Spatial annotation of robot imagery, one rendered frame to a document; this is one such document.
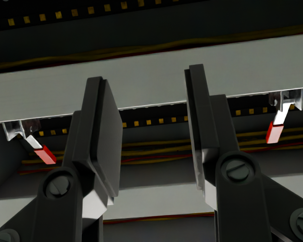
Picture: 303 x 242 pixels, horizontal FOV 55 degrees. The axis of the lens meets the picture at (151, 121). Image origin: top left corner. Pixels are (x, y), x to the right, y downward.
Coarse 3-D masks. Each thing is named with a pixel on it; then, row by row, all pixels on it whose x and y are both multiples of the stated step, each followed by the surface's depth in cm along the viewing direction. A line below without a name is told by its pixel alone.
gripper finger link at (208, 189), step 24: (192, 72) 10; (192, 96) 10; (216, 96) 11; (192, 120) 9; (216, 120) 10; (192, 144) 10; (216, 144) 8; (288, 192) 8; (288, 216) 8; (288, 240) 7
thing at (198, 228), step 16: (112, 224) 65; (128, 224) 64; (144, 224) 63; (160, 224) 63; (176, 224) 62; (192, 224) 61; (208, 224) 61; (112, 240) 60; (128, 240) 59; (144, 240) 59; (160, 240) 58; (176, 240) 58; (192, 240) 57; (208, 240) 56
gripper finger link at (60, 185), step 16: (48, 176) 9; (64, 176) 9; (48, 192) 9; (64, 192) 9; (80, 192) 9; (48, 208) 8; (64, 208) 8; (80, 208) 8; (48, 224) 8; (64, 224) 8; (80, 224) 8; (96, 224) 10; (32, 240) 8; (48, 240) 8; (64, 240) 7; (80, 240) 8; (96, 240) 10
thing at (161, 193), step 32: (32, 160) 52; (128, 160) 49; (160, 160) 49; (192, 160) 50; (288, 160) 46; (0, 192) 49; (32, 192) 47; (128, 192) 38; (160, 192) 38; (192, 192) 38; (0, 224) 42
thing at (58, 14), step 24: (0, 0) 36; (24, 0) 36; (48, 0) 35; (72, 0) 35; (96, 0) 35; (120, 0) 35; (144, 0) 35; (168, 0) 34; (192, 0) 34; (0, 24) 37; (24, 24) 36
